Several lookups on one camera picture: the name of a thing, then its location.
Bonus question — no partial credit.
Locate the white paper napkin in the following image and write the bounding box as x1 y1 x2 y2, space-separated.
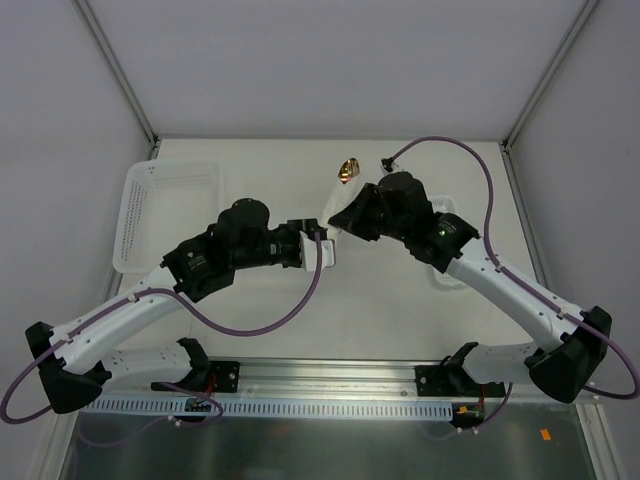
319 175 361 241

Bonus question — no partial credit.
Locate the iridescent gold spoon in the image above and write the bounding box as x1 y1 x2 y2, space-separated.
338 157 361 185

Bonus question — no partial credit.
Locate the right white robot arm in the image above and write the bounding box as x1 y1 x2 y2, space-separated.
321 172 612 403

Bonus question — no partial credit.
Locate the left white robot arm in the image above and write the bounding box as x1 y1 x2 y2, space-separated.
25 198 335 414

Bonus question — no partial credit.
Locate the small white perforated tray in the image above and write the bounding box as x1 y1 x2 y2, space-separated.
427 194 464 291

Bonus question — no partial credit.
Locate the large white perforated basket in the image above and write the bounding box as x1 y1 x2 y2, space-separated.
112 157 224 274

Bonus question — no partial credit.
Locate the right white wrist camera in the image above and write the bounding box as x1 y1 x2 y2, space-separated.
381 158 401 176

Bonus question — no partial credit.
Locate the aluminium mounting rail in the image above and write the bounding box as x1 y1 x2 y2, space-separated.
58 357 601 404

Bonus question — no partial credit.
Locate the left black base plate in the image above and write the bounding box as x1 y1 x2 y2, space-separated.
169 360 241 393

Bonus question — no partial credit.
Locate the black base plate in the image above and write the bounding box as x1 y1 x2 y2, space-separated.
169 360 241 393
414 365 506 399

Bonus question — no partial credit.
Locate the white slotted cable duct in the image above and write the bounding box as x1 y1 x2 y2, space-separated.
82 395 454 422

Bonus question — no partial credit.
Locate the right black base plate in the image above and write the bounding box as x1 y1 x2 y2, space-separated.
414 365 506 399

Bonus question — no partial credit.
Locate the right aluminium frame post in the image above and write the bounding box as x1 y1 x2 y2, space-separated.
502 0 601 153

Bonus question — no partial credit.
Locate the aluminium frame post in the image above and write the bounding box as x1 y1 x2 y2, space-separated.
71 0 160 152
502 0 601 153

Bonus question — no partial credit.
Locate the left aluminium frame post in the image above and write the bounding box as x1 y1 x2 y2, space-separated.
71 0 160 152

